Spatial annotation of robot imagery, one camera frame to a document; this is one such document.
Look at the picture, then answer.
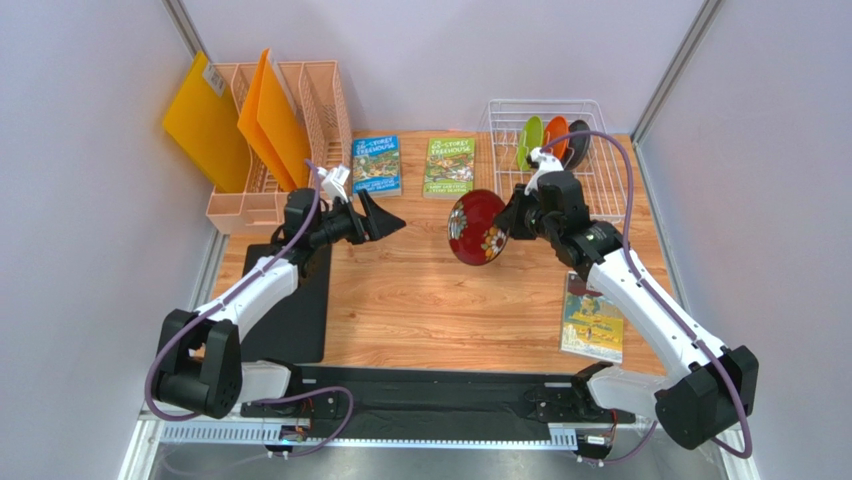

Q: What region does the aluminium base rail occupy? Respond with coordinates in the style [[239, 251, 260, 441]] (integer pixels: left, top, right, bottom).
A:
[[120, 398, 759, 479]]

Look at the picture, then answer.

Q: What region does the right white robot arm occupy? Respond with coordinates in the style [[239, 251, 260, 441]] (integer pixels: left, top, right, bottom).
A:
[[495, 171, 759, 450]]

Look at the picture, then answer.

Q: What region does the green treehouse book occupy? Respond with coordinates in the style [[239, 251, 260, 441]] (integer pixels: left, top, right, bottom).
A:
[[422, 137, 476, 200]]

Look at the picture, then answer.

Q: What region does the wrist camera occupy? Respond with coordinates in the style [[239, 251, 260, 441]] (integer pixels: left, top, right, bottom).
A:
[[317, 164, 351, 203], [525, 147, 564, 196]]

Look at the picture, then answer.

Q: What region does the white wire dish rack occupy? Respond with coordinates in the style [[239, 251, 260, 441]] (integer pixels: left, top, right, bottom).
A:
[[482, 99, 626, 223]]

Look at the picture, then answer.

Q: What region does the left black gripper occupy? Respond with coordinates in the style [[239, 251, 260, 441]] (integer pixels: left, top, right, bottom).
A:
[[311, 189, 406, 249]]

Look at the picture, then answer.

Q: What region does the dark brown plate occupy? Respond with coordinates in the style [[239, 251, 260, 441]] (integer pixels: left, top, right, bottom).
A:
[[562, 120, 591, 171]]

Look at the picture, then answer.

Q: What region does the black clipboard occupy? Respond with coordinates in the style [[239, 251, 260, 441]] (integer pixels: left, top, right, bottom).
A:
[[241, 246, 332, 364]]

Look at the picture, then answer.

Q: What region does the pink plastic file organizer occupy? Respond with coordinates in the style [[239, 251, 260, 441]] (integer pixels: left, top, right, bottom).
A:
[[207, 60, 353, 235]]

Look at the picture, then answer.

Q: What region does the yellow illustrated book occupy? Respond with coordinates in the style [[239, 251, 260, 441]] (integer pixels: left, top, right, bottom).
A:
[[559, 271, 624, 364]]

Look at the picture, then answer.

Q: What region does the orange plate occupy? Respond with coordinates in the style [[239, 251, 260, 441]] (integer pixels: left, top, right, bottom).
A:
[[542, 115, 570, 162]]

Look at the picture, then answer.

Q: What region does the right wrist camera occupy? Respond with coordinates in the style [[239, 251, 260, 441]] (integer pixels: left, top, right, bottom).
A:
[[525, 147, 564, 196]]

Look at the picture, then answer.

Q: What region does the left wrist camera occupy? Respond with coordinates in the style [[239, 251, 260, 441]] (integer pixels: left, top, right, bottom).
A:
[[317, 164, 351, 203]]

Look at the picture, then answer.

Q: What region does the yellow folder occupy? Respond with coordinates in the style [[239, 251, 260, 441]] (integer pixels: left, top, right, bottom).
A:
[[162, 52, 250, 193]]

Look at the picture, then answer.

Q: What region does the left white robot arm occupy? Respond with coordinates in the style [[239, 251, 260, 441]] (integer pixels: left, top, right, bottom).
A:
[[145, 188, 406, 421]]

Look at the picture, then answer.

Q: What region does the black base mat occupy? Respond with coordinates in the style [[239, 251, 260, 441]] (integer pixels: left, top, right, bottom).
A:
[[239, 363, 637, 442]]

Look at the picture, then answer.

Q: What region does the red floral plate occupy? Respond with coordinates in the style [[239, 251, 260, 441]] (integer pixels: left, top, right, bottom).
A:
[[447, 189, 509, 266]]

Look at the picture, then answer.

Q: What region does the green plate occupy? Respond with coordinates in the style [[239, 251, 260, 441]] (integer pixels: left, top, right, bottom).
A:
[[516, 115, 544, 171]]

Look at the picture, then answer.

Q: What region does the orange folder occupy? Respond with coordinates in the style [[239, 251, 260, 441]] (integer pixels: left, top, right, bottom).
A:
[[237, 48, 311, 191]]

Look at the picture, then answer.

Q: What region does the blue treehouse book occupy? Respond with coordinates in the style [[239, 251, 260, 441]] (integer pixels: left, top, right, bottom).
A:
[[352, 135, 402, 197]]

